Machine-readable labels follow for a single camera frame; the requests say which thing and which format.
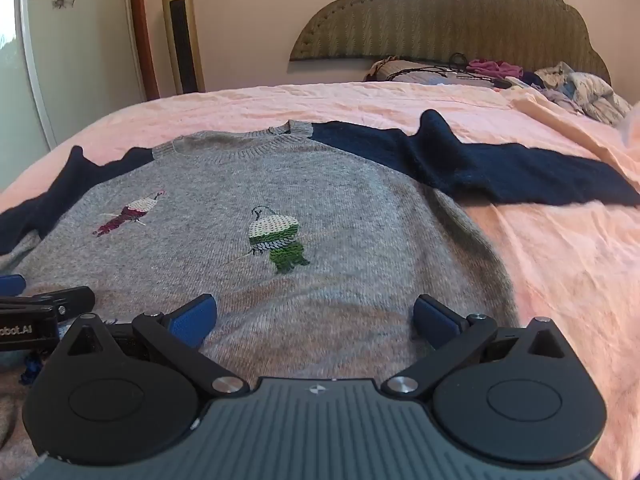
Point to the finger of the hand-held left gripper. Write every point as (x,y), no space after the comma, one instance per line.
(75,300)
(11,284)

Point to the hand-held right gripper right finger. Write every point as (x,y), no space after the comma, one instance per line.
(434,323)

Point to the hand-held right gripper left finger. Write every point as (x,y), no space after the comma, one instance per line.
(194,321)

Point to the grey sweater with navy sleeves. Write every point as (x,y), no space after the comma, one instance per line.
(280,240)

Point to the pile of clothes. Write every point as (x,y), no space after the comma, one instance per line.
(525,82)

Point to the pink bed sheet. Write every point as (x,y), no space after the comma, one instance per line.
(550,260)

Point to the gold tower air conditioner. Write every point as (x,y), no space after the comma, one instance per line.
(182,30)

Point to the olive padded headboard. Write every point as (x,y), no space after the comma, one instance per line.
(450,15)

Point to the brown wooden door frame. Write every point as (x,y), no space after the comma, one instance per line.
(145,30)

